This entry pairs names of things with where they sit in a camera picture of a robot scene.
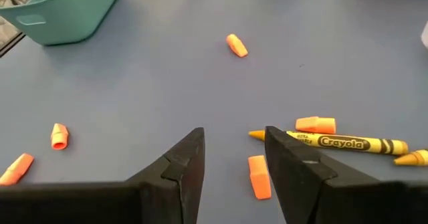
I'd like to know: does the orange crayon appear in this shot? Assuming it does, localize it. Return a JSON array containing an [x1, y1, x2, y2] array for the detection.
[[248, 129, 409, 156]]

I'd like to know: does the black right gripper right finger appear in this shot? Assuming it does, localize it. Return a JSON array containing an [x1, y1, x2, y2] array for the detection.
[[264, 125, 428, 224]]

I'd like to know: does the clear plastic bin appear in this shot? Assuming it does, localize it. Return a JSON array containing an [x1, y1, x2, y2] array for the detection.
[[420, 20, 428, 49]]

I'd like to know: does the teal plastic basket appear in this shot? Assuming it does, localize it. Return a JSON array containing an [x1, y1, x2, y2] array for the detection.
[[0, 0, 120, 47]]

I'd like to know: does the orange cap eraser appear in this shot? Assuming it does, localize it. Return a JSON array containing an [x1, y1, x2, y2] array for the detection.
[[50, 122, 70, 151], [247, 154, 272, 201], [225, 33, 249, 58], [0, 152, 35, 187], [295, 116, 336, 135]]

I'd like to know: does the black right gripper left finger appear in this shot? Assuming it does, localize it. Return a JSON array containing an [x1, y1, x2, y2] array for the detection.
[[0, 126, 206, 224]]

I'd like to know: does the grey-blue table mat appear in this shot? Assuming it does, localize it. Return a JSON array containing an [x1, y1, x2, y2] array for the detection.
[[0, 0, 428, 224]]

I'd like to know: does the yellow crayon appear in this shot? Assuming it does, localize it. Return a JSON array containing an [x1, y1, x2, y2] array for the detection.
[[393, 149, 428, 167]]

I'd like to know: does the black table frame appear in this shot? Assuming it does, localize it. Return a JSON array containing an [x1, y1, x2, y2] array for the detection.
[[0, 31, 27, 58]]

